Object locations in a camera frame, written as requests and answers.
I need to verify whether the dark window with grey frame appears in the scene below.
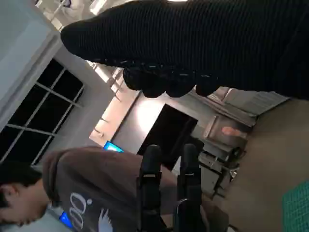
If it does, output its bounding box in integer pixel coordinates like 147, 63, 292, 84
0, 59, 85, 165

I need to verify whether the large black screen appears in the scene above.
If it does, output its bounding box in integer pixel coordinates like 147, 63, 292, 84
137, 103, 198, 171

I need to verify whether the grey metal cart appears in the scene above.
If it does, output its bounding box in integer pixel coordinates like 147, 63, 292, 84
198, 145, 244, 198

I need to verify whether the blue lit monitor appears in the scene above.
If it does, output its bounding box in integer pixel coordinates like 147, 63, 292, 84
59, 211, 73, 228
103, 141, 124, 153

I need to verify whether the person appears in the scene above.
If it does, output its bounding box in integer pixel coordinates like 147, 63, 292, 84
0, 146, 229, 232

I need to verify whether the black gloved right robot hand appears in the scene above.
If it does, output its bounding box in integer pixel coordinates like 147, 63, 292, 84
60, 0, 309, 101

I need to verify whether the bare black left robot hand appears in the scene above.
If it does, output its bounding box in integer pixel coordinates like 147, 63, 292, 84
137, 144, 206, 232

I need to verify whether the green cutting mat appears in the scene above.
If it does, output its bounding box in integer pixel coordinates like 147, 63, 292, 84
281, 180, 309, 232

